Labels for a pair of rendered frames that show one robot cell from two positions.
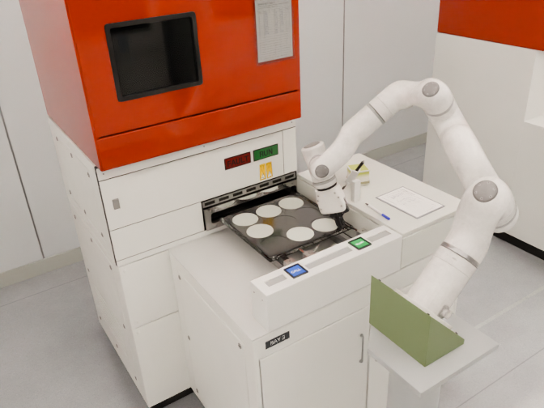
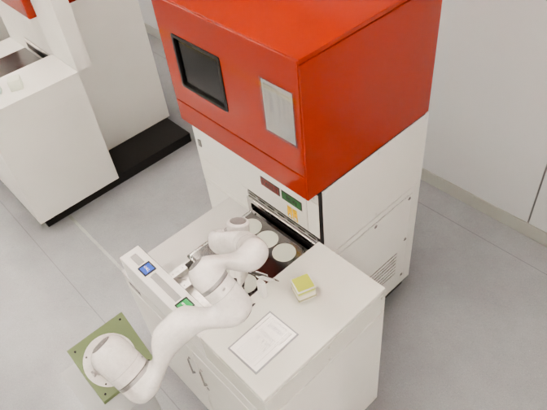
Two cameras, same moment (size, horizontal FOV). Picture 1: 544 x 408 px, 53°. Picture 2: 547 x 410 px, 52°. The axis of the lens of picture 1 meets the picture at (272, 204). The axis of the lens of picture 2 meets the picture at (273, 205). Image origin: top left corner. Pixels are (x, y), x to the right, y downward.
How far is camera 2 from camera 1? 2.49 m
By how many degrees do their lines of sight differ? 66
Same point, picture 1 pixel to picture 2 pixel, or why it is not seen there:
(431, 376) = (74, 380)
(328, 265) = (153, 287)
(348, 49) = not seen: outside the picture
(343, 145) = (217, 240)
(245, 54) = (256, 115)
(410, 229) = (207, 342)
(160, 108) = (205, 107)
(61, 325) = not seen: hidden behind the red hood
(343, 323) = not seen: hidden behind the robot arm
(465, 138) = (168, 320)
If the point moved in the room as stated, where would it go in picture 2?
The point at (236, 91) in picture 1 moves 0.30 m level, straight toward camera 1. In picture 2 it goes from (252, 137) to (174, 154)
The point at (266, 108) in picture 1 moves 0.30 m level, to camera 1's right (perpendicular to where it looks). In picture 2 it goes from (276, 168) to (294, 224)
